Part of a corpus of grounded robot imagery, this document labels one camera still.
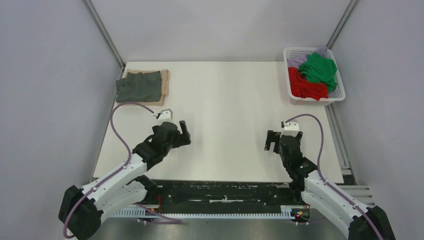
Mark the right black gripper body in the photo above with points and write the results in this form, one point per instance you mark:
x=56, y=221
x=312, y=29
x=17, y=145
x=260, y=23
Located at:
x=298, y=137

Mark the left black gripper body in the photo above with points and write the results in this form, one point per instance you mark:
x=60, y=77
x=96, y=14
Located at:
x=178, y=141

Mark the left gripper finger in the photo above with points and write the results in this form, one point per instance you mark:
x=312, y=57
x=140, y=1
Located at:
x=185, y=138
x=183, y=126

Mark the dark grey t shirt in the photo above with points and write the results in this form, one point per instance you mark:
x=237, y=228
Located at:
x=139, y=87

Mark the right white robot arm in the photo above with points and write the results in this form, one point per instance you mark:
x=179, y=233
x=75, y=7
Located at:
x=354, y=219

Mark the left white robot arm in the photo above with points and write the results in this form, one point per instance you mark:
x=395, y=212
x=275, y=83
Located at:
x=84, y=209

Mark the folded beige t shirt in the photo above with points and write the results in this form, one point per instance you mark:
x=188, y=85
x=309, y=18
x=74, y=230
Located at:
x=165, y=75

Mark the red t shirt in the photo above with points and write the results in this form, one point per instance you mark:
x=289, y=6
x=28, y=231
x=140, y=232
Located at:
x=302, y=88

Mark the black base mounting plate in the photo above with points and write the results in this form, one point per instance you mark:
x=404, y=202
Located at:
x=221, y=197

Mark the green t shirt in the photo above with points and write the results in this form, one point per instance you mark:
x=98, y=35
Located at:
x=318, y=69

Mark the white plastic laundry basket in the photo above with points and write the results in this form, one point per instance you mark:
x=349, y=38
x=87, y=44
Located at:
x=337, y=95

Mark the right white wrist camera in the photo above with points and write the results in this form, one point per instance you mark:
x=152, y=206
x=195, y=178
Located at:
x=290, y=128

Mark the white slotted cable duct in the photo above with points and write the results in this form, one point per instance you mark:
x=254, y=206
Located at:
x=140, y=213

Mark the left aluminium corner post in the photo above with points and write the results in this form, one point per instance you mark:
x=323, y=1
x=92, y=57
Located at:
x=104, y=32

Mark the aluminium corner post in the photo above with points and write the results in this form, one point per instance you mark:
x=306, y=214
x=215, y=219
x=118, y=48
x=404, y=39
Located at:
x=104, y=32
x=352, y=4

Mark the right aluminium corner post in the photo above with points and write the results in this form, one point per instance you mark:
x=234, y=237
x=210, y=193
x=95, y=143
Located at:
x=352, y=4

